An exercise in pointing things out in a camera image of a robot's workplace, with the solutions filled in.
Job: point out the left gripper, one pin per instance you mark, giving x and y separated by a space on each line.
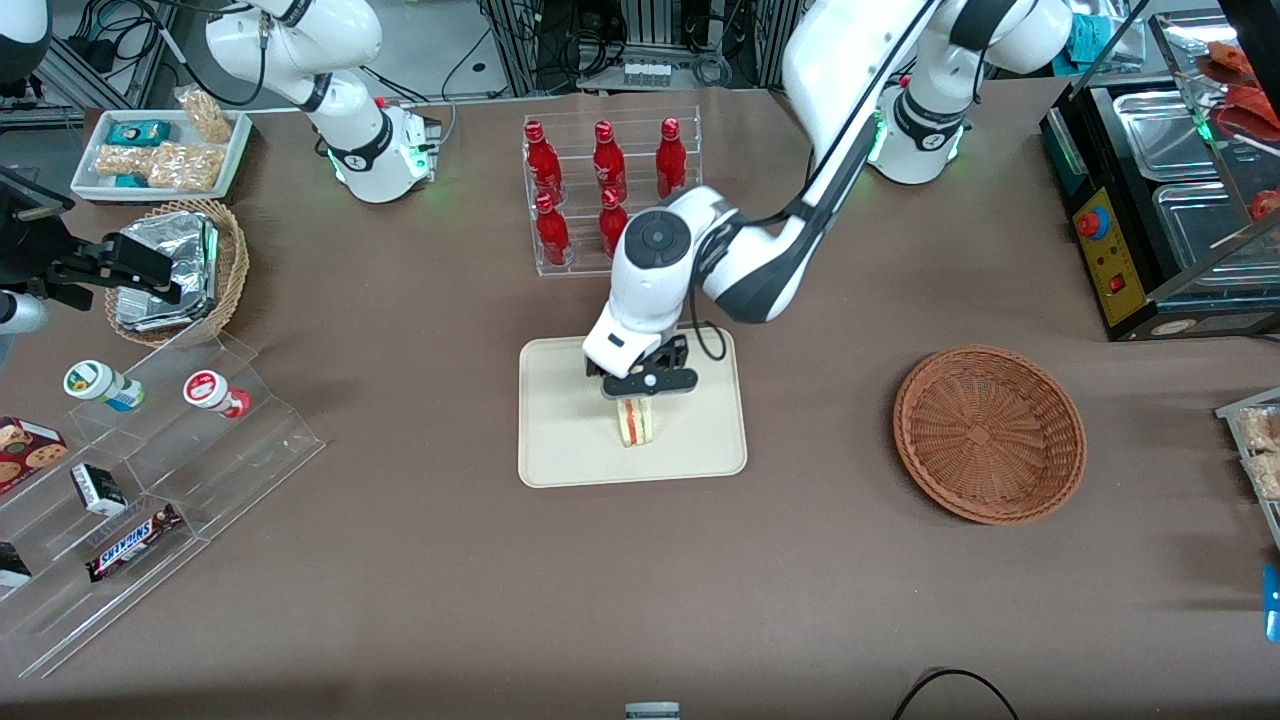
672 353

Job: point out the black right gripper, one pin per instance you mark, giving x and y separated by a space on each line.
38 262

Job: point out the sandwich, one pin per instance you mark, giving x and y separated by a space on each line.
636 422

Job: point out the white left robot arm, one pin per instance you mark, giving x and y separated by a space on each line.
830 120

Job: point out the cream plastic tray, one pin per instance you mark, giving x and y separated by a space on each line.
560 420

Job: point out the tall wicker basket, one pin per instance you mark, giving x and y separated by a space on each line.
232 265

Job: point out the white rectangular snack tray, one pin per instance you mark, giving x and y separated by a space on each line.
90 170

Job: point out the round brown wicker basket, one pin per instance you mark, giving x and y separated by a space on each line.
990 435

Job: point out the silver foil packs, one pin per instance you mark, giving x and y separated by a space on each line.
175 260

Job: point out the rice cracker bag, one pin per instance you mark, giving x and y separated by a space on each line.
185 165
205 115
122 160

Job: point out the green lid yogurt cup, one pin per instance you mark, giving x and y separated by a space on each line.
95 383

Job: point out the teal snack box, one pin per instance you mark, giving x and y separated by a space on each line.
138 132

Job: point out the red lid yogurt cup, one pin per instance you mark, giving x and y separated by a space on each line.
210 390

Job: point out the red cola bottle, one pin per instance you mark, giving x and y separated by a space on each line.
608 160
671 158
552 232
612 225
543 160

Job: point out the clear acrylic bottle rack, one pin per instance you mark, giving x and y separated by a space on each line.
580 200

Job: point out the clear acrylic stepped display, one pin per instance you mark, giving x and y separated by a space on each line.
230 450

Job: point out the red cookie box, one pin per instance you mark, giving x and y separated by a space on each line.
25 450

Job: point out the small black white box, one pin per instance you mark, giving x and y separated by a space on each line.
98 490

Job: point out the Snickers chocolate bar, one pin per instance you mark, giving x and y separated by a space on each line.
135 542

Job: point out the black snack packet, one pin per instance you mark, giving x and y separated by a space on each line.
12 565

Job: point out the grey white object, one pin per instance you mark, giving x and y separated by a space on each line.
652 711

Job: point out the black yellow food warmer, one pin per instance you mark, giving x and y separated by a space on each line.
1120 250

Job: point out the teal packet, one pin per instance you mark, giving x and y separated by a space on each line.
1090 35

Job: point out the steel food pan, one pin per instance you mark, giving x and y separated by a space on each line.
1200 235
1160 135

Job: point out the grey snack rack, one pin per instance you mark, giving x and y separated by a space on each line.
1235 405

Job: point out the clear rice snack bag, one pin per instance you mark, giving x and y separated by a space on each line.
1262 428
1266 476

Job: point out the blue plastic object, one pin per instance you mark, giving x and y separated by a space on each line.
1272 600

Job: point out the red food piece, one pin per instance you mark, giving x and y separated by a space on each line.
1228 60
1250 108

